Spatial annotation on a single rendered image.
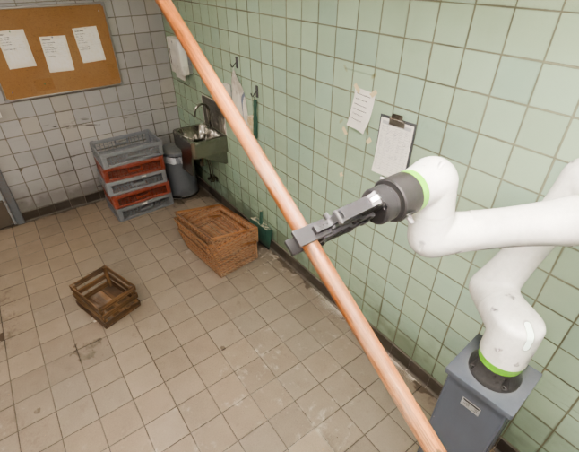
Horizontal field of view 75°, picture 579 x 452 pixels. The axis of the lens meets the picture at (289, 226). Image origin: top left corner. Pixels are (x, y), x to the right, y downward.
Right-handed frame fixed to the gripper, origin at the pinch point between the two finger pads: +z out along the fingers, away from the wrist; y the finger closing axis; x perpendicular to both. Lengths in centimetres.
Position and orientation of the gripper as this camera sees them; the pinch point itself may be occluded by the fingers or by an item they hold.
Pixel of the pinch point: (307, 237)
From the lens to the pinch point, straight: 67.2
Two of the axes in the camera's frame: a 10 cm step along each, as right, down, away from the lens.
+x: -4.9, -8.3, 2.4
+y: -3.2, 4.3, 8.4
